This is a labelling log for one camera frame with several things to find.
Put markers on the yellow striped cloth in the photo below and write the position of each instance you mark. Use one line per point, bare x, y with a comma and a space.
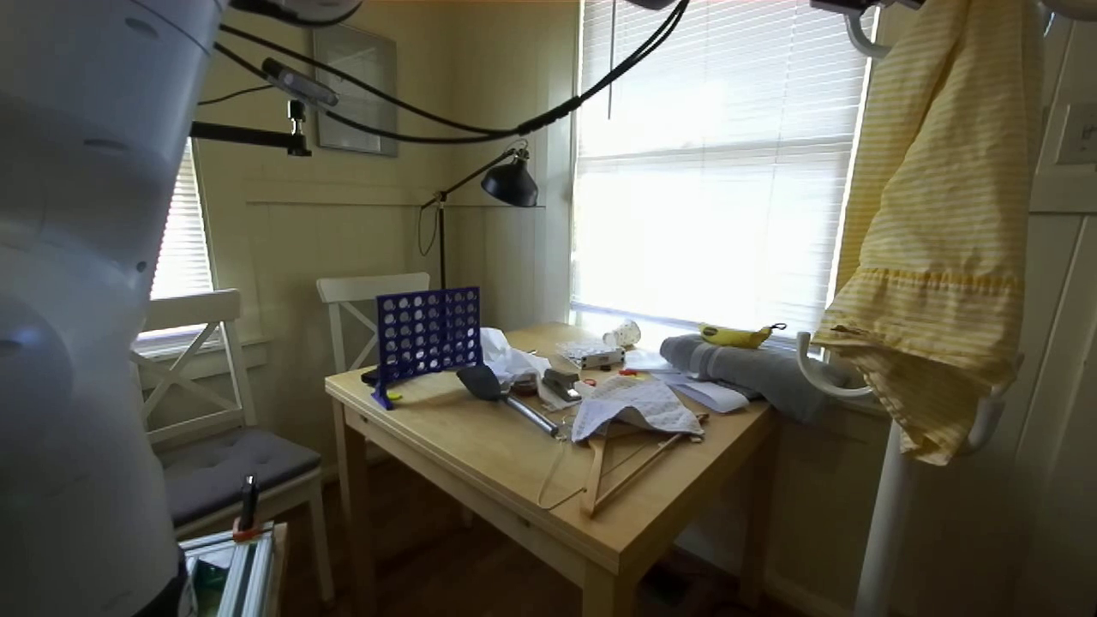
938, 228

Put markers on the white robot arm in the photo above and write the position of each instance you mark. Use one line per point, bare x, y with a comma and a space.
82, 286

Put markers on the plain white cloth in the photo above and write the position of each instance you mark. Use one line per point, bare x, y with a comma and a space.
508, 353

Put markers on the white dotted cloth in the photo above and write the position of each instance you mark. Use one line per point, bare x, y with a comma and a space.
635, 405

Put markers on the wooden coat hanger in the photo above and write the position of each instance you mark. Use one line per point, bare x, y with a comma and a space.
621, 468

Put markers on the white folded cloth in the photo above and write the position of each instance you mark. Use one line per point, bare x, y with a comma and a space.
709, 395

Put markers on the white coat stand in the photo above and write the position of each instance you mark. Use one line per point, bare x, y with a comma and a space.
886, 516

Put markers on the grey stapler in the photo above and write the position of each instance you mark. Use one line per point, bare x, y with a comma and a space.
562, 384

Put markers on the patterned white cup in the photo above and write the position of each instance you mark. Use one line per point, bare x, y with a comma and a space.
625, 334

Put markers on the silver metal tool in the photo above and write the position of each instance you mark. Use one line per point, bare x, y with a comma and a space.
481, 382

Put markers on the blue connect four game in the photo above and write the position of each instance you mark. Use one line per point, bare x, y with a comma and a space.
430, 336

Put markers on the black floor lamp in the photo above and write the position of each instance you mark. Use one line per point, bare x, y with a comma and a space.
511, 184

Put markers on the light wooden table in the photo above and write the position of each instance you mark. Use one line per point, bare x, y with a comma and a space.
502, 459

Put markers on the white wooden chair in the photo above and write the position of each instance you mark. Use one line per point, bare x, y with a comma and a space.
373, 291

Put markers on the yellow banana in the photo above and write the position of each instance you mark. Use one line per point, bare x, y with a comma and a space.
738, 336

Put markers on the folded grey towel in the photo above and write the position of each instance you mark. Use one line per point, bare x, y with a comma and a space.
755, 373

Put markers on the large white window blinds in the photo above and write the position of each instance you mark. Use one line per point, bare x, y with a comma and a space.
722, 173

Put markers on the white chair grey cushion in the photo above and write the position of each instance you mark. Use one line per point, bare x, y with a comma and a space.
235, 465

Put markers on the black marker orange collar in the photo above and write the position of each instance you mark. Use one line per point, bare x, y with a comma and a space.
249, 503

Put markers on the narrow white window blinds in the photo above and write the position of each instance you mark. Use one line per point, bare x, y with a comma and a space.
182, 228

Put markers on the grey wall frame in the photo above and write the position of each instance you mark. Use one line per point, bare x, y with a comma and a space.
354, 91

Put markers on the grey camera on black arm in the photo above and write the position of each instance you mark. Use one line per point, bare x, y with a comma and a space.
301, 84

